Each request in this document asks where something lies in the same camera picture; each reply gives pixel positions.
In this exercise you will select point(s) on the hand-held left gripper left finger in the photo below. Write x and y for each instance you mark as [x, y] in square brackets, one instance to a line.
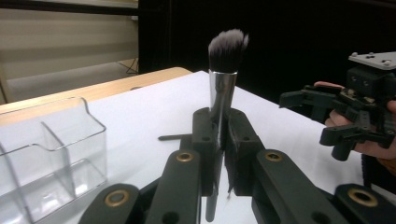
[205, 137]

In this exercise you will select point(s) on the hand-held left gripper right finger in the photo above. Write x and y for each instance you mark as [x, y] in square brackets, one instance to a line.
[241, 143]

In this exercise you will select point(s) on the thin black makeup brush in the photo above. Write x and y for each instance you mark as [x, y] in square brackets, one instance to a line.
[171, 137]

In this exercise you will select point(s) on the fluffy black makeup brush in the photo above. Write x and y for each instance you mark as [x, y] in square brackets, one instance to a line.
[222, 90]

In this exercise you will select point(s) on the clear plastic organizer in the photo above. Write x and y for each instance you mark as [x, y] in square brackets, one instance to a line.
[62, 161]

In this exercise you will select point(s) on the white table sheet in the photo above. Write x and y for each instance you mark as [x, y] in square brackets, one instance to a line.
[155, 109]

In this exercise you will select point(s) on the black curtain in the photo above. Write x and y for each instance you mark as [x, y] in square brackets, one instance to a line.
[295, 37]

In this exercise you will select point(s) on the wooden table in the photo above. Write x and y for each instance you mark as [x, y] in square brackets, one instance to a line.
[93, 90]

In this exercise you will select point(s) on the black horizontal bar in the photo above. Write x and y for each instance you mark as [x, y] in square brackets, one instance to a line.
[62, 6]

